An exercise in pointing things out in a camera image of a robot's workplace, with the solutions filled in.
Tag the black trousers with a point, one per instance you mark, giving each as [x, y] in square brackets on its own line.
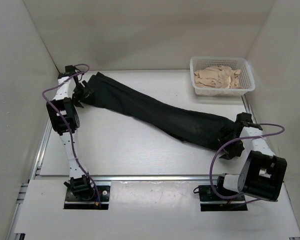
[203, 129]

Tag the beige trousers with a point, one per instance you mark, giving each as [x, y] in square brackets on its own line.
[218, 77]

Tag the left aluminium frame rail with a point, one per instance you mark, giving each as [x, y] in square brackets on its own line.
[38, 161]

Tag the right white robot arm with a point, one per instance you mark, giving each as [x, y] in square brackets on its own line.
[263, 173]

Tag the right aluminium frame rail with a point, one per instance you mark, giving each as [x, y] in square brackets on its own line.
[248, 107]

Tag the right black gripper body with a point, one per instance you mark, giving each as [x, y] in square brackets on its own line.
[230, 151]

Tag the white plastic basket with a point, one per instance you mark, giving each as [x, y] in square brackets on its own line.
[246, 78]

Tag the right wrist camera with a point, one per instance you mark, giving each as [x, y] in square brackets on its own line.
[244, 119]

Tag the front aluminium rail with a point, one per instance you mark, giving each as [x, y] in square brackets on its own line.
[130, 178]

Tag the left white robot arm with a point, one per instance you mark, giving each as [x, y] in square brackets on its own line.
[65, 122]

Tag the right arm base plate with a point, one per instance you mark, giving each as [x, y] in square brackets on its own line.
[210, 202]

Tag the aluminium frame rail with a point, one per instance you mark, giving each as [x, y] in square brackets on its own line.
[38, 161]
[248, 107]

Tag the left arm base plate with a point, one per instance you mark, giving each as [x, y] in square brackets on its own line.
[72, 202]

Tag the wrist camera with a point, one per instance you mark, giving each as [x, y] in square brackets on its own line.
[244, 119]
[70, 70]

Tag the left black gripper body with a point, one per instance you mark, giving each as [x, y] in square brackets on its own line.
[79, 93]

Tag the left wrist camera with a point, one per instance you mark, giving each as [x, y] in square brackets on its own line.
[70, 70]

